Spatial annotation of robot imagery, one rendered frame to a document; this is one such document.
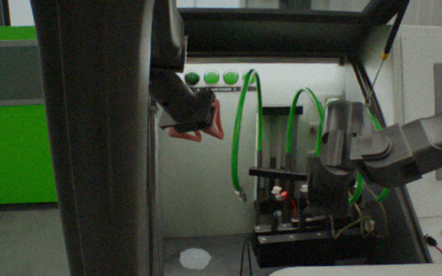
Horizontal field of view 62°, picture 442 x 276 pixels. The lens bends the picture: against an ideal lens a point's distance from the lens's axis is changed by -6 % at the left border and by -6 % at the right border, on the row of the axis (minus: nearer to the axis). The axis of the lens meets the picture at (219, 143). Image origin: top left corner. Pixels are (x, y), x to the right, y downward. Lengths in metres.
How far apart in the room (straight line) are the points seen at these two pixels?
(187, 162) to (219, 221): 0.25
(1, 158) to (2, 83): 0.65
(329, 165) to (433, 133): 0.14
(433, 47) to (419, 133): 0.75
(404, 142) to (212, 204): 0.90
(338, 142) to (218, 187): 0.79
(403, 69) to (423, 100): 0.11
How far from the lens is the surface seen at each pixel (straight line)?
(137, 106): 0.19
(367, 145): 0.54
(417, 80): 1.23
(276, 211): 1.05
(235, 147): 0.83
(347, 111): 0.61
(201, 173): 1.30
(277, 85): 1.27
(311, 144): 1.35
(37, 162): 3.64
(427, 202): 1.26
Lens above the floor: 1.51
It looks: 16 degrees down
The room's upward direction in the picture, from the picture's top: straight up
